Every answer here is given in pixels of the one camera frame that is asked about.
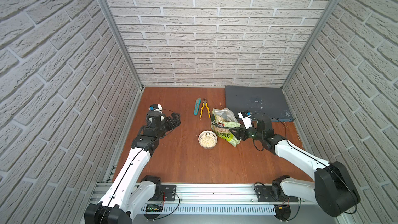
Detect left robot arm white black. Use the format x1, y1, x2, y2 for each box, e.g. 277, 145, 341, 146
84, 104, 181, 224

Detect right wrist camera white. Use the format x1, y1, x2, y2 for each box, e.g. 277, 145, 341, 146
238, 111, 252, 130

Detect right black round connector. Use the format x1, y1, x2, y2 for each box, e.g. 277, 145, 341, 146
274, 205, 291, 222

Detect green oats bag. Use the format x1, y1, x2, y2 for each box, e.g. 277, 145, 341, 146
211, 108, 241, 147

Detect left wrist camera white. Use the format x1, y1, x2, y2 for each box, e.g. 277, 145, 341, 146
149, 104, 163, 114

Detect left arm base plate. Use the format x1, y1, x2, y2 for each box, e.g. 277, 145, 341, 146
149, 184, 177, 202

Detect teal utility knife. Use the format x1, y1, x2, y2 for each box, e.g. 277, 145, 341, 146
194, 97, 201, 116

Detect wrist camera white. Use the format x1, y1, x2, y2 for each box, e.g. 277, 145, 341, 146
238, 111, 252, 130
149, 104, 163, 114

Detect yellow handled pliers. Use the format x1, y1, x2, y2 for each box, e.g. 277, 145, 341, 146
200, 98, 211, 118

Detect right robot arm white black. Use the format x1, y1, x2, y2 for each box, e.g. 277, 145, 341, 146
230, 111, 361, 217

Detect left green circuit board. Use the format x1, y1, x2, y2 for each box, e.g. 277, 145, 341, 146
145, 204, 164, 213

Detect dark grey network switch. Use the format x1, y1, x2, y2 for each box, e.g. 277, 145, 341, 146
225, 86, 294, 122

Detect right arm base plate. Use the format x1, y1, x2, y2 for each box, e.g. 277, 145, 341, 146
254, 185, 299, 203

